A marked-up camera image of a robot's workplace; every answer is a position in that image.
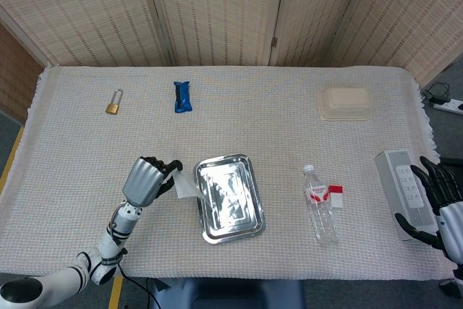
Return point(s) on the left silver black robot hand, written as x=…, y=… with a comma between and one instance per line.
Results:
x=143, y=182

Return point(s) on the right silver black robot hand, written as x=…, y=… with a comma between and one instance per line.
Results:
x=452, y=225

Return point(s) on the white paper napkin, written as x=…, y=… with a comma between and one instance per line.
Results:
x=185, y=186

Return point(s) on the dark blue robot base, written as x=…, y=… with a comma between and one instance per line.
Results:
x=231, y=294

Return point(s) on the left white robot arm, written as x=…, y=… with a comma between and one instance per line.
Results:
x=108, y=247

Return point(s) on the shiny metal tray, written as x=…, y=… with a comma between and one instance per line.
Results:
x=231, y=204

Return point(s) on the grey white power strip box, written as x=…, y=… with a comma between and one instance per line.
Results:
x=398, y=186

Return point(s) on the brass padlock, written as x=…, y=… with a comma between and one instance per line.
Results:
x=113, y=108

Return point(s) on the blue snack packet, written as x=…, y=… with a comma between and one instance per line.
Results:
x=182, y=97

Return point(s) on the small red white box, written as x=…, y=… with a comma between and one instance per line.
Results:
x=336, y=197

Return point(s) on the white floor power strip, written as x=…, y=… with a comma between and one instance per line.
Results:
x=448, y=106

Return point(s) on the cream woven tablecloth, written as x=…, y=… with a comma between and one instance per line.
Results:
x=253, y=131

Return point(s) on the clear plastic water bottle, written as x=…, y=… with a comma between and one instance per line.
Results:
x=322, y=211

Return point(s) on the beige plastic food container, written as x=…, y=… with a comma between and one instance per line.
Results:
x=345, y=102

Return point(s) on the brown woven panel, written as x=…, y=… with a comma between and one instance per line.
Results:
x=16, y=70

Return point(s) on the beige woven folding screen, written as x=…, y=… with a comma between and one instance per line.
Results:
x=217, y=12

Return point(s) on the brass screen hinge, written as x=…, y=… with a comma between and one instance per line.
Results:
x=274, y=42

